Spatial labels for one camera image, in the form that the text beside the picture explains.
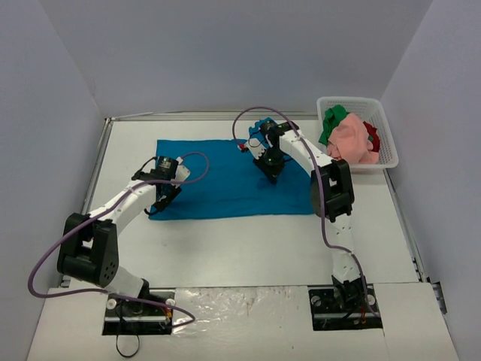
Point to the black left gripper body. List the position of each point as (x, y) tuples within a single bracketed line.
[(167, 195)]

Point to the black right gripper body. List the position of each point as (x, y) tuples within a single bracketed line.
[(270, 170)]

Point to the blue t shirt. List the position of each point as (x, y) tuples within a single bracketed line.
[(233, 185)]

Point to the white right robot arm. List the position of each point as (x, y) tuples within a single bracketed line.
[(331, 195)]

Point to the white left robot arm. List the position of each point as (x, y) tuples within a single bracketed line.
[(91, 253)]

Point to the green t shirt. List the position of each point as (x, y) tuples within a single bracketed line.
[(332, 118)]

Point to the pink t shirt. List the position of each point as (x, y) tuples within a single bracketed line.
[(349, 141)]

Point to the red t shirt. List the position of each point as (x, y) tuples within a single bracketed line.
[(373, 137)]

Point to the white plastic laundry basket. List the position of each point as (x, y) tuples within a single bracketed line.
[(371, 111)]

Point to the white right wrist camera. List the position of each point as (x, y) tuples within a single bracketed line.
[(256, 147)]

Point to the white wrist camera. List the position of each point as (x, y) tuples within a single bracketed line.
[(182, 173), (256, 147)]

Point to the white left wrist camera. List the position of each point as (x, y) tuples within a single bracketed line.
[(182, 173)]

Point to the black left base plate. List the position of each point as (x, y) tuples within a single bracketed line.
[(123, 317)]

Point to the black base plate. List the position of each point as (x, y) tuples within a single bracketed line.
[(123, 317), (328, 315)]

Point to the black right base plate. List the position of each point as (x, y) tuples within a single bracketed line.
[(328, 315)]

